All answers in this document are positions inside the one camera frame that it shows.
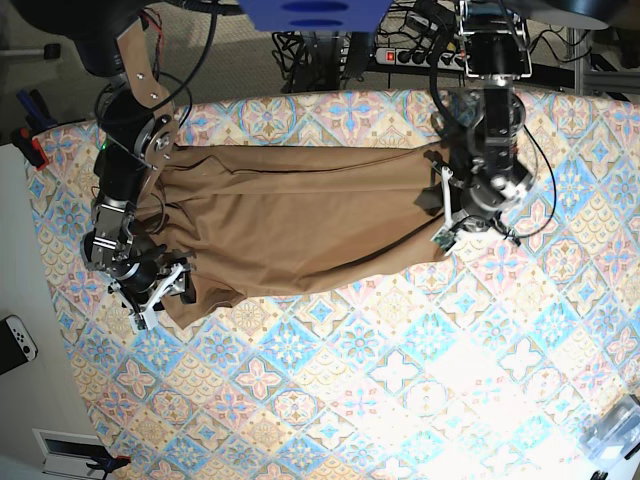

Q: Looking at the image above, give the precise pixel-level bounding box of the game console with white controller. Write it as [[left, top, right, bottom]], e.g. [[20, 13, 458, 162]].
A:
[[0, 315, 38, 375]]

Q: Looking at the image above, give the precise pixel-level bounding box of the white floor vent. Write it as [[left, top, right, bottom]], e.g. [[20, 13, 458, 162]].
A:
[[33, 428, 108, 479]]

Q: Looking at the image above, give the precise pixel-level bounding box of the clear plastic box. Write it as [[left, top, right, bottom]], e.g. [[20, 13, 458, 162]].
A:
[[579, 394, 639, 471]]

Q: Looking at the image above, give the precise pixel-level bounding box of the patterned tablecloth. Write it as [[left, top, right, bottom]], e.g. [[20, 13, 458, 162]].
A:
[[27, 92, 639, 479]]

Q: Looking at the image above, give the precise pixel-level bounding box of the red and black clamp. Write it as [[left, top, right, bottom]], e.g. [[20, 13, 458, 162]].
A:
[[10, 128, 49, 171]]

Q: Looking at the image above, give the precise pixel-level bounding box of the white power strip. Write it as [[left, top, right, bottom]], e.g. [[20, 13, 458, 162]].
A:
[[374, 47, 465, 71]]

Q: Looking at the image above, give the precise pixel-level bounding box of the brown t-shirt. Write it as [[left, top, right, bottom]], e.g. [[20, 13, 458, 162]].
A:
[[136, 143, 449, 327]]

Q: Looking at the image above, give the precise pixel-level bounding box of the black clamp at bottom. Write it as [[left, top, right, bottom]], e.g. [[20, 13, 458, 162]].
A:
[[86, 453, 131, 476]]

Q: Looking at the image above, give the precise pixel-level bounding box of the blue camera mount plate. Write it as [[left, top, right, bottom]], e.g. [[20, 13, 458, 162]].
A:
[[238, 0, 391, 32]]

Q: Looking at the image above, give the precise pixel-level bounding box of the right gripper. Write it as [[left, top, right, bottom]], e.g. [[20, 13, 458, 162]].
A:
[[108, 259, 197, 331]]

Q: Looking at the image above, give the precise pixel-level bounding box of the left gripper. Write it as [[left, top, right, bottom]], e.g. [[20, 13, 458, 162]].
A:
[[414, 162, 533, 253]]

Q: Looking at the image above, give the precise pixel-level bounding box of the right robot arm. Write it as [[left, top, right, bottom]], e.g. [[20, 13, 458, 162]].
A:
[[80, 1, 196, 332]]

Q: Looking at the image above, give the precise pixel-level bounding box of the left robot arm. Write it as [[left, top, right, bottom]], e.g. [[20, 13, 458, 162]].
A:
[[424, 1, 550, 252]]

